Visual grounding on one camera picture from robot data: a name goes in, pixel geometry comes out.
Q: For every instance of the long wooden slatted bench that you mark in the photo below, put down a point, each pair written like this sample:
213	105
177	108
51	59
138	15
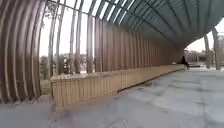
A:
86	85

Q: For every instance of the grey stone paved ground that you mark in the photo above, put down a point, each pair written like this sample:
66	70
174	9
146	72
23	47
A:
173	100

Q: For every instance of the person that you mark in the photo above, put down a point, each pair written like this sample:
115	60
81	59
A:
183	61

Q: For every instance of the ribbed arched canopy structure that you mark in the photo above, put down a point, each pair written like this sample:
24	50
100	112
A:
20	50

